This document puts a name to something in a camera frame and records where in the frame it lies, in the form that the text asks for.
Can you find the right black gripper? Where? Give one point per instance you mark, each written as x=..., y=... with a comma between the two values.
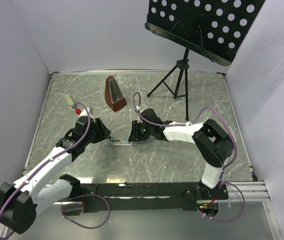
x=136, y=135

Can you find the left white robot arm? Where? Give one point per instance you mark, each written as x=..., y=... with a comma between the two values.
x=24, y=199

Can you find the aluminium extrusion rail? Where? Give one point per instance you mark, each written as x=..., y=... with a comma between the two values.
x=252, y=191

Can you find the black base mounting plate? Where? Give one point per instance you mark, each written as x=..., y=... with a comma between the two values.
x=144, y=196

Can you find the blue stapler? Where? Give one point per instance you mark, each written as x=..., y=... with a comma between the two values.
x=119, y=142

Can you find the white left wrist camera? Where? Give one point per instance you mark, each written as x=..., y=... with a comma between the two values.
x=83, y=112

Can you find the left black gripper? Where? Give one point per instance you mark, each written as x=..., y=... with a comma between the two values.
x=103, y=132

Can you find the black music stand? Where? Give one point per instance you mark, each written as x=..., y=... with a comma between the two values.
x=214, y=29

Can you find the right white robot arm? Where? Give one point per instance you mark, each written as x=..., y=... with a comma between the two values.
x=214, y=144

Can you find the brown metronome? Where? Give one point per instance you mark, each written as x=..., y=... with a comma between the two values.
x=114, y=97

